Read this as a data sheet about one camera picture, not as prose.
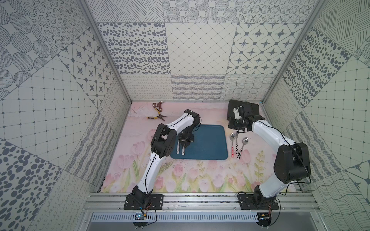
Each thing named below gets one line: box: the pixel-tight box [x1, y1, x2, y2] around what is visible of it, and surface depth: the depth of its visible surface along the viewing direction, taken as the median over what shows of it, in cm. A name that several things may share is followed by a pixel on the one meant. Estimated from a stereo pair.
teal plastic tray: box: [170, 124, 229, 160], surface depth 95 cm
